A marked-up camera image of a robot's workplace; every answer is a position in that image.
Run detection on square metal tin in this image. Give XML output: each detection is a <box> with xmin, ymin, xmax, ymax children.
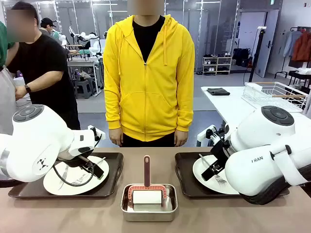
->
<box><xmin>120</xmin><ymin>183</ymin><xmax>178</xmax><ymax>223</ymax></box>

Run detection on yellow-hoodie person's left forearm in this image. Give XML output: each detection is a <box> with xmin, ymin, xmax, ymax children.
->
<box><xmin>175</xmin><ymin>89</ymin><xmax>195</xmax><ymax>132</ymax></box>

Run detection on silver fork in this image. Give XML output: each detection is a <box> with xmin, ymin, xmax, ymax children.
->
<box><xmin>213</xmin><ymin>174</ymin><xmax>228</xmax><ymax>187</ymax></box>
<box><xmin>69</xmin><ymin>156</ymin><xmax>107</xmax><ymax>188</ymax></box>

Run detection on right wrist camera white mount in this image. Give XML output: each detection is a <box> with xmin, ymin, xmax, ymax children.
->
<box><xmin>197</xmin><ymin>124</ymin><xmax>230</xmax><ymax>148</ymax></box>

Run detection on yellow-hoodie person's right hand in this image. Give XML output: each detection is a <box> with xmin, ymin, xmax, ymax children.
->
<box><xmin>108</xmin><ymin>130</ymin><xmax>124</xmax><ymax>147</ymax></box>

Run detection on black braided cable sleeve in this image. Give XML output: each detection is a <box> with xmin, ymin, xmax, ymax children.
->
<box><xmin>239</xmin><ymin>169</ymin><xmax>311</xmax><ymax>206</ymax></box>

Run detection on black tripod stand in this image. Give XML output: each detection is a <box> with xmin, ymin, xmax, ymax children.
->
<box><xmin>249</xmin><ymin>26</ymin><xmax>267</xmax><ymax>83</ymax></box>

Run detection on yellow-hoodie person's left hand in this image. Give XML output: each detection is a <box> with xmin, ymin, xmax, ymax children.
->
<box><xmin>174</xmin><ymin>130</ymin><xmax>189</xmax><ymax>147</ymax></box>

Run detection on white round plate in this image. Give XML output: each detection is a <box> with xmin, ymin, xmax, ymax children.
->
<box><xmin>43</xmin><ymin>155</ymin><xmax>110</xmax><ymax>196</ymax></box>
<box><xmin>192</xmin><ymin>154</ymin><xmax>242</xmax><ymax>195</ymax></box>

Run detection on man in black t-shirt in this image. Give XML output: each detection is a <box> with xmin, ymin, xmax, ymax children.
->
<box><xmin>6</xmin><ymin>2</ymin><xmax>81</xmax><ymax>131</ymax></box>

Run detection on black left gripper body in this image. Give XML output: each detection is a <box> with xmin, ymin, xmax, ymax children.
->
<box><xmin>68</xmin><ymin>154</ymin><xmax>97</xmax><ymax>172</ymax></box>

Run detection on yellow-hoodie person's right forearm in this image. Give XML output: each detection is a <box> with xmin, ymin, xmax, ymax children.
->
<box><xmin>104</xmin><ymin>89</ymin><xmax>122</xmax><ymax>131</ymax></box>

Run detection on dark brown serving tray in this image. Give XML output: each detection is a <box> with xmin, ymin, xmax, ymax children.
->
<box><xmin>174</xmin><ymin>152</ymin><xmax>290</xmax><ymax>200</ymax></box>
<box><xmin>8</xmin><ymin>152</ymin><xmax>124</xmax><ymax>200</ymax></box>

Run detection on man with black cap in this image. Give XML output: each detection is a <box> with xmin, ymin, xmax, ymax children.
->
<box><xmin>39</xmin><ymin>17</ymin><xmax>60</xmax><ymax>42</ymax></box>

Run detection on white background desk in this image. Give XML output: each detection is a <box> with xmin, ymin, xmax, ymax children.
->
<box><xmin>67</xmin><ymin>55</ymin><xmax>104</xmax><ymax>95</ymax></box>

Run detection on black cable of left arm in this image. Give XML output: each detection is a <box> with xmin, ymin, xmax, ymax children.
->
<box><xmin>52</xmin><ymin>159</ymin><xmax>96</xmax><ymax>187</ymax></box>

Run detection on white side table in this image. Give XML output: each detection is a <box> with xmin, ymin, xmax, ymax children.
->
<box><xmin>201</xmin><ymin>86</ymin><xmax>311</xmax><ymax>146</ymax></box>

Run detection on white wire dish rack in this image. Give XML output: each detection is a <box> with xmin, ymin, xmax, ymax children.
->
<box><xmin>242</xmin><ymin>82</ymin><xmax>307</xmax><ymax>113</ymax></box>

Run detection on orange jacket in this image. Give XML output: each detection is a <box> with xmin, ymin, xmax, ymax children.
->
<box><xmin>291</xmin><ymin>31</ymin><xmax>311</xmax><ymax>62</ymax></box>

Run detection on grey plastic stool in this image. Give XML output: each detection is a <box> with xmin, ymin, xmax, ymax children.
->
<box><xmin>75</xmin><ymin>79</ymin><xmax>95</xmax><ymax>99</ymax></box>

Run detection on person in yellow hoodie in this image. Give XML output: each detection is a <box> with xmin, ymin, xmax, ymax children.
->
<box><xmin>103</xmin><ymin>0</ymin><xmax>195</xmax><ymax>148</ymax></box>

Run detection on light blue shirt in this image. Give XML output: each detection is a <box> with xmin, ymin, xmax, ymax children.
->
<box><xmin>283</xmin><ymin>30</ymin><xmax>302</xmax><ymax>58</ymax></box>

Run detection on mannequin in green shirt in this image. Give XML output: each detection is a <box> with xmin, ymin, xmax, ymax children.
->
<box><xmin>0</xmin><ymin>21</ymin><xmax>17</xmax><ymax>135</ymax></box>

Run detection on black bag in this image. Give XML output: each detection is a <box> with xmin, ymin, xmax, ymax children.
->
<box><xmin>233</xmin><ymin>48</ymin><xmax>252</xmax><ymax>67</ymax></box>

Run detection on pink lint roller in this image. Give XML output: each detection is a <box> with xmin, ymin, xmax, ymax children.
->
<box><xmin>128</xmin><ymin>155</ymin><xmax>169</xmax><ymax>211</ymax></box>

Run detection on white shoe rack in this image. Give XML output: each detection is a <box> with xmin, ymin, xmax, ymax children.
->
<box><xmin>202</xmin><ymin>56</ymin><xmax>233</xmax><ymax>75</ymax></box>

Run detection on dark grey folded cloth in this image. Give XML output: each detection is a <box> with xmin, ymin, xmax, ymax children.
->
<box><xmin>207</xmin><ymin>87</ymin><xmax>230</xmax><ymax>96</ymax></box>

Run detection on black-shirt man's left hand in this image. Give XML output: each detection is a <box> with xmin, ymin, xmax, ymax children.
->
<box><xmin>14</xmin><ymin>86</ymin><xmax>27</xmax><ymax>101</ymax></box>

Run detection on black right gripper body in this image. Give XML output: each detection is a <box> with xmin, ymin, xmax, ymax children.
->
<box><xmin>210</xmin><ymin>140</ymin><xmax>231</xmax><ymax>168</ymax></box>

